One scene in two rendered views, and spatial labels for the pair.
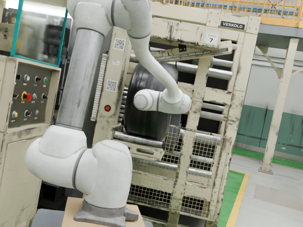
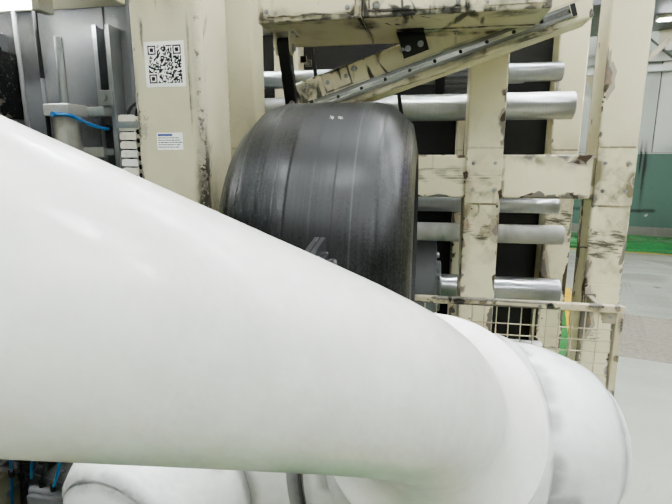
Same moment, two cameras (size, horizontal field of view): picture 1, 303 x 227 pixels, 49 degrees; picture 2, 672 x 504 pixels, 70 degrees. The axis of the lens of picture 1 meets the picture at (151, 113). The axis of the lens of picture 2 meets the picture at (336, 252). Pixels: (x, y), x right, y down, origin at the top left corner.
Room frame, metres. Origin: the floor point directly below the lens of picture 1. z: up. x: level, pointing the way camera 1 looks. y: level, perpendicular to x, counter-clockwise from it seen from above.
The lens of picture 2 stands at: (1.45, -0.06, 1.35)
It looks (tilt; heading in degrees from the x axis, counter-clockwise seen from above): 11 degrees down; 5
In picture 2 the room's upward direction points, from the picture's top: straight up
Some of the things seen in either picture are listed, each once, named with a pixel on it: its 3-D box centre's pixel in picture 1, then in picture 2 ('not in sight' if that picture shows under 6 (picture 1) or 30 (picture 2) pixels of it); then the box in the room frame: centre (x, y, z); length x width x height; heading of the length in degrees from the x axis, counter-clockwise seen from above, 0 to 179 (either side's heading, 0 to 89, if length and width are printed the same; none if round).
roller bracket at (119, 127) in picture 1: (117, 131); not in sight; (2.37, 0.22, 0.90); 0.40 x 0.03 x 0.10; 174
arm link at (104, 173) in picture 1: (107, 170); not in sight; (1.19, 0.12, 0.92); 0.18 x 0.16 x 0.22; 80
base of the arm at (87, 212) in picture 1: (109, 209); not in sight; (1.18, 0.09, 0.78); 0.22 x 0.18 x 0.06; 91
